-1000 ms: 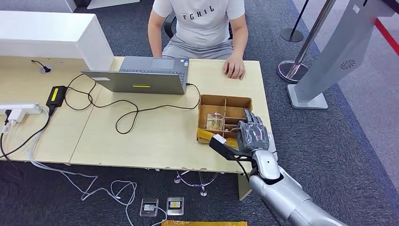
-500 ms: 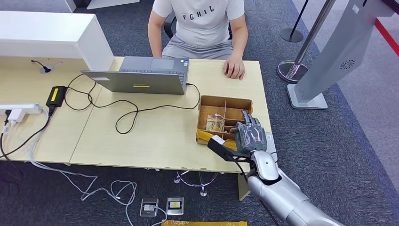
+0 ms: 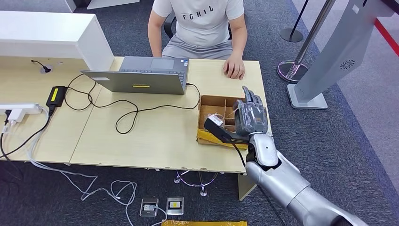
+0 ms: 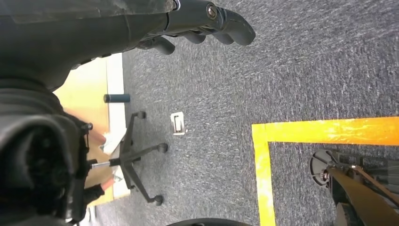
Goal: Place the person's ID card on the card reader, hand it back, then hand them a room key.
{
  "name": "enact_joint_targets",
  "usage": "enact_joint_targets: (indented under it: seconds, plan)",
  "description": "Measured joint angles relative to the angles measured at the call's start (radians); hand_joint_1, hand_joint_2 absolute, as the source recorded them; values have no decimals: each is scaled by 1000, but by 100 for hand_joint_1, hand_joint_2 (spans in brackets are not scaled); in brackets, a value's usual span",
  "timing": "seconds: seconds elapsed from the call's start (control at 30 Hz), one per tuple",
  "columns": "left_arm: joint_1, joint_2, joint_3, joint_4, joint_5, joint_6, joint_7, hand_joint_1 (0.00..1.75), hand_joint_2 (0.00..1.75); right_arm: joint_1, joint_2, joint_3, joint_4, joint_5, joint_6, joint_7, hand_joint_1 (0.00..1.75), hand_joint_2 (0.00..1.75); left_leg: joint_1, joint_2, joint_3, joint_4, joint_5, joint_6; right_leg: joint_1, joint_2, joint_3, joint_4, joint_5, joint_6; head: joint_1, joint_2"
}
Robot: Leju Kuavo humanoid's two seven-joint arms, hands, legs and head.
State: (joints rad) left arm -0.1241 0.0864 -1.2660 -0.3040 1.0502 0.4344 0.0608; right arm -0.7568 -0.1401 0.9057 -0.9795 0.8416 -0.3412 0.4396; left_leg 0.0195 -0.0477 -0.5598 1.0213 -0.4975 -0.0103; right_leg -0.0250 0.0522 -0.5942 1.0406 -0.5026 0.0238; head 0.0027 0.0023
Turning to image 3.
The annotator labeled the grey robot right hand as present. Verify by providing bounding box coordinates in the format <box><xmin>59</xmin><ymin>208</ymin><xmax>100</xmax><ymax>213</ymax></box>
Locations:
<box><xmin>233</xmin><ymin>86</ymin><xmax>269</xmax><ymax>137</ymax></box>

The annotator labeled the person's left hand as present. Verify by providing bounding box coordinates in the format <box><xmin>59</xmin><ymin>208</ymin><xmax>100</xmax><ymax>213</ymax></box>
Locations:
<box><xmin>223</xmin><ymin>54</ymin><xmax>246</xmax><ymax>81</ymax></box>

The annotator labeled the person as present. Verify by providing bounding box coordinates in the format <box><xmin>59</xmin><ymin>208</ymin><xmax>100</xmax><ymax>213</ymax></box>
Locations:
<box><xmin>147</xmin><ymin>0</ymin><xmax>248</xmax><ymax>81</ymax></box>

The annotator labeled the wooden compartment box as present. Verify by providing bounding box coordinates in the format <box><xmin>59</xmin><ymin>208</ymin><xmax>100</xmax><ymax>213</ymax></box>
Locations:
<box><xmin>197</xmin><ymin>94</ymin><xmax>250</xmax><ymax>150</ymax></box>

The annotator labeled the grey laptop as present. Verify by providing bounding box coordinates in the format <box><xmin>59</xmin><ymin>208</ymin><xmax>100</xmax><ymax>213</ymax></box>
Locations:
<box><xmin>80</xmin><ymin>56</ymin><xmax>190</xmax><ymax>96</ymax></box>

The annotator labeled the light wooden desk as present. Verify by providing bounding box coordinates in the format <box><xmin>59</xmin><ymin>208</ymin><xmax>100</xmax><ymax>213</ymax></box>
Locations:
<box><xmin>0</xmin><ymin>56</ymin><xmax>272</xmax><ymax>201</ymax></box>

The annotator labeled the grey kiosk stand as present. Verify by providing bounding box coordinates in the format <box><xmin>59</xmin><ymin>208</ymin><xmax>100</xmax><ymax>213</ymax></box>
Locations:
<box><xmin>287</xmin><ymin>0</ymin><xmax>397</xmax><ymax>110</ymax></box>

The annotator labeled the red barrier belt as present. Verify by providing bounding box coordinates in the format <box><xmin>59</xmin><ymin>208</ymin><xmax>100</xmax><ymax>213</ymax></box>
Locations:
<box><xmin>374</xmin><ymin>18</ymin><xmax>399</xmax><ymax>57</ymax></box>

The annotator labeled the black laptop power adapter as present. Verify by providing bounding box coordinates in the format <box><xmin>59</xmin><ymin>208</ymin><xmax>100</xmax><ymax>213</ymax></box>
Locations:
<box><xmin>46</xmin><ymin>86</ymin><xmax>68</xmax><ymax>108</ymax></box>

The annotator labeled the white power strip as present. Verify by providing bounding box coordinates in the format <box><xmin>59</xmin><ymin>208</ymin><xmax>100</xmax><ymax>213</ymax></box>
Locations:
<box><xmin>0</xmin><ymin>103</ymin><xmax>43</xmax><ymax>115</ymax></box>

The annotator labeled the white plug adapter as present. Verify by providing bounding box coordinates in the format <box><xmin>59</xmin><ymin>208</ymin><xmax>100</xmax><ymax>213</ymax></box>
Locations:
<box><xmin>8</xmin><ymin>109</ymin><xmax>25</xmax><ymax>124</ymax></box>

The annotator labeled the black camera cable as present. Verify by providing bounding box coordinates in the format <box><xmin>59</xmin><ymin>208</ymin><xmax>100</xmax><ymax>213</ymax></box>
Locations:
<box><xmin>231</xmin><ymin>142</ymin><xmax>287</xmax><ymax>226</ymax></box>

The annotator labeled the black stanchion post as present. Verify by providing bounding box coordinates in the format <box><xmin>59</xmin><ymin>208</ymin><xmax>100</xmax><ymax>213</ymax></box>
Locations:
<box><xmin>279</xmin><ymin>0</ymin><xmax>310</xmax><ymax>43</ymax></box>

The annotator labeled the chrome stanchion post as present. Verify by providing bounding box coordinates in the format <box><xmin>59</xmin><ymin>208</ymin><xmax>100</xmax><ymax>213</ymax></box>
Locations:
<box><xmin>277</xmin><ymin>0</ymin><xmax>337</xmax><ymax>84</ymax></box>

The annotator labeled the chrome ring stand base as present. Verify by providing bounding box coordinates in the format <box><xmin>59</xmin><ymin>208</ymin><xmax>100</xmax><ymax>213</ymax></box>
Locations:
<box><xmin>174</xmin><ymin>169</ymin><xmax>220</xmax><ymax>197</ymax></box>

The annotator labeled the black laptop charger cable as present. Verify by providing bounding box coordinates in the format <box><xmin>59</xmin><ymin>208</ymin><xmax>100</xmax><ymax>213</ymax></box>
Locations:
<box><xmin>64</xmin><ymin>73</ymin><xmax>202</xmax><ymax>135</ymax></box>

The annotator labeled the white cable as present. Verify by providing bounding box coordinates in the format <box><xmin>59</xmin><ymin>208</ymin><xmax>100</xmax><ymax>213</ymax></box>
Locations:
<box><xmin>26</xmin><ymin>106</ymin><xmax>168</xmax><ymax>226</ymax></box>

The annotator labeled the short black desk cable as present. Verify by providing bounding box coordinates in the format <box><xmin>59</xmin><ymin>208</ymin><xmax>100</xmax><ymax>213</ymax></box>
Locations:
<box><xmin>31</xmin><ymin>60</ymin><xmax>52</xmax><ymax>74</ymax></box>

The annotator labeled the black mains cable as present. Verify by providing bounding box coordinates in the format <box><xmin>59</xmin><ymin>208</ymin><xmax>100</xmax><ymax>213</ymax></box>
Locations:
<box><xmin>0</xmin><ymin>106</ymin><xmax>55</xmax><ymax>160</ymax></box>

